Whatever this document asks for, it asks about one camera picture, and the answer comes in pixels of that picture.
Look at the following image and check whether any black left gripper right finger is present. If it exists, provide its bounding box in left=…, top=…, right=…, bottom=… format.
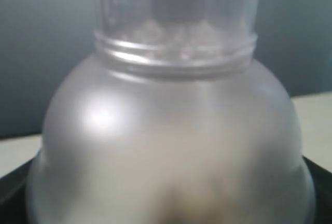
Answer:
left=304, top=157, right=331, bottom=224

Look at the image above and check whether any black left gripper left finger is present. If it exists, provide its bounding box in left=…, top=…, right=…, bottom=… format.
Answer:
left=1, top=159, right=37, bottom=223

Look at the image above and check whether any clear plastic shaker bottle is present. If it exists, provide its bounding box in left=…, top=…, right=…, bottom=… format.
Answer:
left=26, top=0, right=315, bottom=223

